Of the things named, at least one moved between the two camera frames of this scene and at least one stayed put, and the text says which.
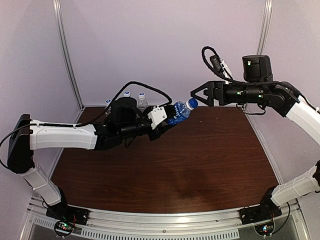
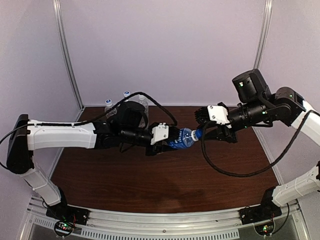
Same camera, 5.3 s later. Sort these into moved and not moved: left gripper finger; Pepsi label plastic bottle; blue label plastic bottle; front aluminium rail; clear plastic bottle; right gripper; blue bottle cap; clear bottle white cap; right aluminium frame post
Moved: blue label plastic bottle; blue bottle cap; right gripper; left gripper finger
Not moved: front aluminium rail; clear bottle white cap; Pepsi label plastic bottle; clear plastic bottle; right aluminium frame post
